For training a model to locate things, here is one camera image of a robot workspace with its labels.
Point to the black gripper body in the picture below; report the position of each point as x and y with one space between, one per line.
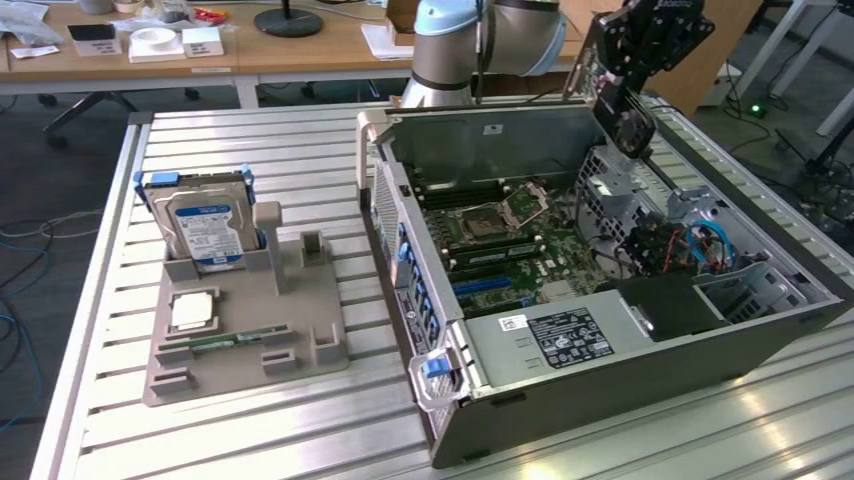
667 10

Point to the black expansion card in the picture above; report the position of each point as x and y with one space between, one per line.
634 130

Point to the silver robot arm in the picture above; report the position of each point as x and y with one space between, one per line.
454 50

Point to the wooden cabinet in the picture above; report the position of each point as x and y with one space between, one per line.
730 60

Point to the device with green light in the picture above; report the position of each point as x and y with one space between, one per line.
755 108

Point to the perforated metal disk bay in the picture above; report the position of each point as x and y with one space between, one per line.
607 180

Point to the silver socket cover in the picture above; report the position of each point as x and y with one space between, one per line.
526 186

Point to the cardboard box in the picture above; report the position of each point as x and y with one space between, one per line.
400 12

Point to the white paper stack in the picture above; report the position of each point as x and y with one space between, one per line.
387 45

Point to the CPU socket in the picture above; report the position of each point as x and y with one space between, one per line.
482 225

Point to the green motherboard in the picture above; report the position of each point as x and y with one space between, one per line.
554 260

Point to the green RAM stick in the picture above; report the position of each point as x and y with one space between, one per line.
220 342
497 255

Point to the black lamp base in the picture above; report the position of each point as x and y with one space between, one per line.
288 22

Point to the silver chipset heat sink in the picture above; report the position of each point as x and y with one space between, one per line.
559 291

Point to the blue expansion slot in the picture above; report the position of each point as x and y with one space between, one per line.
479 286

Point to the grey power supply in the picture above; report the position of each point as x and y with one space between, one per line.
567 340

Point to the red packet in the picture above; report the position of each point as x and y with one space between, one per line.
208 16

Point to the white labelled box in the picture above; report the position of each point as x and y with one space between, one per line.
200 42

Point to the bag with dark parts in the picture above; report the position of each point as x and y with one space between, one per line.
160 17

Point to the flat white box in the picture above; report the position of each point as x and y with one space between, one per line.
156 55

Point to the white tape roll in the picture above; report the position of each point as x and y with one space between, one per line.
154 36

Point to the blue case latch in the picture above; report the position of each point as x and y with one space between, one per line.
436 370

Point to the grey parts rack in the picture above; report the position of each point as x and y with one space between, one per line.
300 310

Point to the hard disk with blue rails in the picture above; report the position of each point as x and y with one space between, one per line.
200 225

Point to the open black PC case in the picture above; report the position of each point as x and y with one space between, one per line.
601 410

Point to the wooden desk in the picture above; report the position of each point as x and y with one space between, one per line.
100 70

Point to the black and white box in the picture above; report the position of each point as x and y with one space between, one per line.
96 40

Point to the grey cup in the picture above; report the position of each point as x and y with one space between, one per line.
96 6

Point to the silver CPU chip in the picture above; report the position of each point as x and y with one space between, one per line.
190 312

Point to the black chair base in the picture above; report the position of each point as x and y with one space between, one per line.
56 139

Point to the red and white card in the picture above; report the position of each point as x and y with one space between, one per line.
33 51

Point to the clear plastic bag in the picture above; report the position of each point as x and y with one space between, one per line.
27 25

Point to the white table frame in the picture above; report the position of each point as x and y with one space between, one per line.
767 47

